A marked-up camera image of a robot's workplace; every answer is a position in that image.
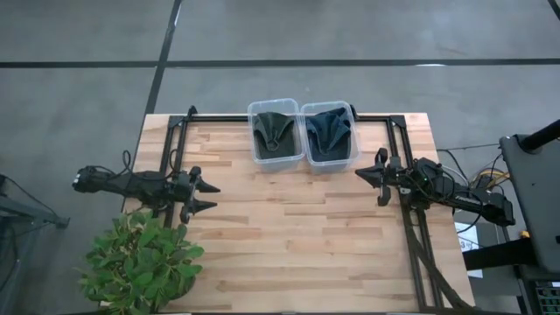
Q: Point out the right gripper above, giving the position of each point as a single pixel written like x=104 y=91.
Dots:
x=394 y=175

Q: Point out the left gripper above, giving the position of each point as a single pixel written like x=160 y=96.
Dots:
x=187 y=192

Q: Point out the dark blue cap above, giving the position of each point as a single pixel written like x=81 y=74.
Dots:
x=317 y=140

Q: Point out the clear plastic bin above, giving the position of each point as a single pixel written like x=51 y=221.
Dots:
x=330 y=167
x=276 y=165

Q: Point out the green potted plant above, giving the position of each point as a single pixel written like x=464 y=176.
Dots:
x=140 y=262

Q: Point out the white paper sheet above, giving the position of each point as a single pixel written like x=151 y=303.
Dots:
x=468 y=245

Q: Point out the black pole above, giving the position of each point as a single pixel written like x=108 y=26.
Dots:
x=542 y=135

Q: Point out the grey stand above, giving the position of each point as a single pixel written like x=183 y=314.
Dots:
x=26 y=212

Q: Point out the black aluminium table frame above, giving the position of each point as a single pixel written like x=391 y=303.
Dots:
x=396 y=140

